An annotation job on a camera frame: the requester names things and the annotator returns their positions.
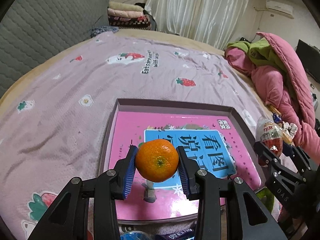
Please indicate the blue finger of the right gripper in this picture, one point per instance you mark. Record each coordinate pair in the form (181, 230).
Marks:
(266, 158)
(289, 150)

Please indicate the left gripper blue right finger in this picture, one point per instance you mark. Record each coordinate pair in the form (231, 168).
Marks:
(184, 172)

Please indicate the clear red surprise egg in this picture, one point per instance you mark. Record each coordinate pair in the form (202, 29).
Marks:
(270, 134)

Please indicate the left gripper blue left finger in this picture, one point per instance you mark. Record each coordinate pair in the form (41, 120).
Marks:
(129, 172)

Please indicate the pink strawberry print blanket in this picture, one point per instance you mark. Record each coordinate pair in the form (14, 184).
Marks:
(53, 119)

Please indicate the green garment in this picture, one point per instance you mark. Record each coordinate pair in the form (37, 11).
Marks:
(260, 53)

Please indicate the blue cookie packet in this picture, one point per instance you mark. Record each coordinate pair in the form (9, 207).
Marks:
(185, 234)

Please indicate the white air conditioner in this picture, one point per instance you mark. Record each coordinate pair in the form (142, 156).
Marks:
(282, 8)

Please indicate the green fuzzy scrunchie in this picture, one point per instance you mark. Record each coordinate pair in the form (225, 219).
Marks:
(267, 198)

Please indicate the black television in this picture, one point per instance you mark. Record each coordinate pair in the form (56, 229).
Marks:
(310, 58)

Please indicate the orange mandarin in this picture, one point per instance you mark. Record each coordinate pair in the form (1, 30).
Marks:
(157, 160)

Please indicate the blue red surprise egg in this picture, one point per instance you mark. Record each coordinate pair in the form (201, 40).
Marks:
(135, 235)

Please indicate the pink quilted comforter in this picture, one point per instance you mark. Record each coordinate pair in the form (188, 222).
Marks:
(288, 91)

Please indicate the grey quilted headboard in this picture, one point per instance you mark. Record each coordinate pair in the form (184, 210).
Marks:
(33, 31)

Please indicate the white patterned cloth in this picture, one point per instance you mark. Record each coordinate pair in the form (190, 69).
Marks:
(289, 129)

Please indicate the stack of folded blankets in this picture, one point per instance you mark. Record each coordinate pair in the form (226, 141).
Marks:
(128, 16)

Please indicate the white satin curtain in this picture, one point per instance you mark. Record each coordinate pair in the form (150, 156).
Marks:
(209, 21)

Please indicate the blue patterned cloth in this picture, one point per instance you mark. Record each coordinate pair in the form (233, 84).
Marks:
(99, 30)

